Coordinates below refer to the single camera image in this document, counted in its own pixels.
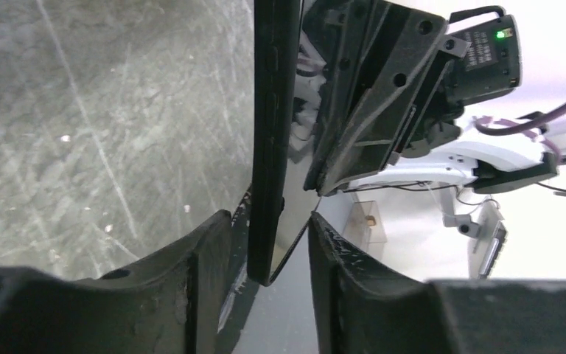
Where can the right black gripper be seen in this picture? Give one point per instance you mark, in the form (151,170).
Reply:
(383,63)

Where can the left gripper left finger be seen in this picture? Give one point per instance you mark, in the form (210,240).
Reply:
(167,302)

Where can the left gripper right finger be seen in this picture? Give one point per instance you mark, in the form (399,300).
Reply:
(363,306)

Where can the black phone case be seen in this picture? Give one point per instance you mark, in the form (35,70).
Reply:
(277,26)

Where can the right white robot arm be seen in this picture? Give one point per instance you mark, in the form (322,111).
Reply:
(492,155)

